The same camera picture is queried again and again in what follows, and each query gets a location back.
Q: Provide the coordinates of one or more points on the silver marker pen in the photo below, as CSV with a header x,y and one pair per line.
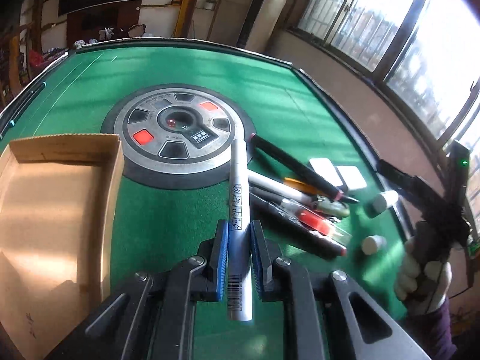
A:
x,y
239,284

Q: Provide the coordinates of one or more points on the round dice control panel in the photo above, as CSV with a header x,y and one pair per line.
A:
x,y
177,136

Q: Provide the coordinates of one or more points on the cardboard box tray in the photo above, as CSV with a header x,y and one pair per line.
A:
x,y
58,202

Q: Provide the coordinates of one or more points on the right gloved hand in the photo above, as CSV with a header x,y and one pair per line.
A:
x,y
422,287

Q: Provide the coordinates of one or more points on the red candle clear box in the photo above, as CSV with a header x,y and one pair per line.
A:
x,y
315,221

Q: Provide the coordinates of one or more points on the black marker red ends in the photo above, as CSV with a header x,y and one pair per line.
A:
x,y
269,203

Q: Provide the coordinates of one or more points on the black marker maroon cap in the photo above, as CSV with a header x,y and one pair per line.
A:
x,y
298,168

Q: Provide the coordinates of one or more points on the white barrel pen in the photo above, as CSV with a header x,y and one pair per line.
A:
x,y
273,186

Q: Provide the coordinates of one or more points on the white charger with prongs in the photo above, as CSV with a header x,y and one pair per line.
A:
x,y
352,178

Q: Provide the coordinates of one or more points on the olive green lighter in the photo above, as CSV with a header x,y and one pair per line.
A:
x,y
325,206

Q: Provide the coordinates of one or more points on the purple sleeve forearm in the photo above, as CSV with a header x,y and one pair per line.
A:
x,y
433,332

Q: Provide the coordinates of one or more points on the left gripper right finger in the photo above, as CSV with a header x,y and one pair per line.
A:
x,y
266,271

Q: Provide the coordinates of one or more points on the white cylinder bottle far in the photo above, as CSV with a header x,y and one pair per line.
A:
x,y
384,201

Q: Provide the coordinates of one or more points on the orange black ballpoint pen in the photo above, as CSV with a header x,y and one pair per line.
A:
x,y
309,189

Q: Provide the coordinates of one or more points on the window frame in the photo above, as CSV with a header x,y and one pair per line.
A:
x,y
408,64

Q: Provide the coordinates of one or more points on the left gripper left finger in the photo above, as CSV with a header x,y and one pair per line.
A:
x,y
208,282

